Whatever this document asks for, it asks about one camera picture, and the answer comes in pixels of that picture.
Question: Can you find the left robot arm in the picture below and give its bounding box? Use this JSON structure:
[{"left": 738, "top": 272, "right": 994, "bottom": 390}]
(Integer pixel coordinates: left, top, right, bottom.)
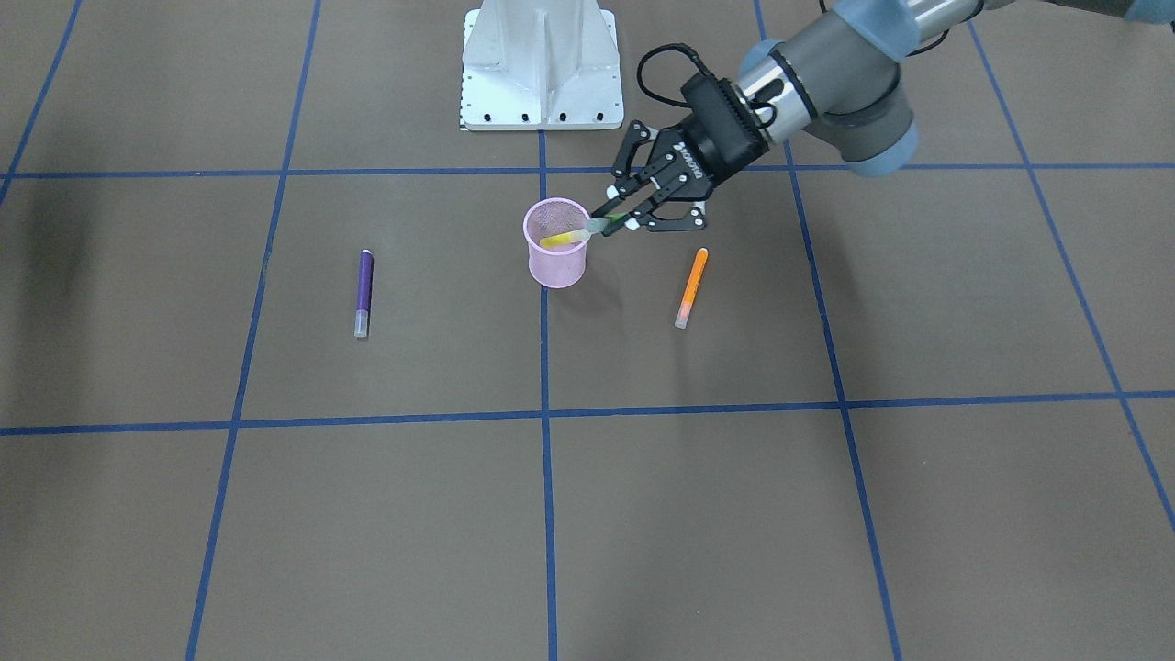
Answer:
[{"left": 586, "top": 1, "right": 1002, "bottom": 237}]

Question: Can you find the orange highlighter pen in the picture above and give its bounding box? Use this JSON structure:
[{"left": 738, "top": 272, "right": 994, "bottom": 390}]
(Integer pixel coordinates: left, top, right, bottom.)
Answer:
[{"left": 673, "top": 247, "right": 709, "bottom": 330}]

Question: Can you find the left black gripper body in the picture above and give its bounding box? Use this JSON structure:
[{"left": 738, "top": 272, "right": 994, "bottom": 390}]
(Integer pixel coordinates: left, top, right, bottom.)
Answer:
[{"left": 663, "top": 73, "right": 768, "bottom": 196}]

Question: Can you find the green highlighter pen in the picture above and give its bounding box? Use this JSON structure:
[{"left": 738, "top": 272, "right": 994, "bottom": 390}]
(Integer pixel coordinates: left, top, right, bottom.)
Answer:
[{"left": 541, "top": 213, "right": 625, "bottom": 252}]

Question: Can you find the purple highlighter pen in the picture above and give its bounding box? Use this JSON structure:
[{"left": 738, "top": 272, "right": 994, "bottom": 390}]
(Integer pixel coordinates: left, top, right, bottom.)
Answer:
[{"left": 353, "top": 250, "right": 375, "bottom": 339}]

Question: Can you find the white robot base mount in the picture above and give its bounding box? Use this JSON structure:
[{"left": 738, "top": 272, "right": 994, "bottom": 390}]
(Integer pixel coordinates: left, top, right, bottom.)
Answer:
[{"left": 459, "top": 1, "right": 625, "bottom": 131}]

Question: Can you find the pink mesh pen holder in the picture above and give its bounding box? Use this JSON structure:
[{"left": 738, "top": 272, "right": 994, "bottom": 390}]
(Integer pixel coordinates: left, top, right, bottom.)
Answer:
[{"left": 523, "top": 197, "right": 590, "bottom": 289}]

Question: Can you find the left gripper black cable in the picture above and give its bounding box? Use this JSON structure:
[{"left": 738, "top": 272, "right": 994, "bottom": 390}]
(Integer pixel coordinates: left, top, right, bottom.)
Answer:
[{"left": 637, "top": 42, "right": 717, "bottom": 109}]

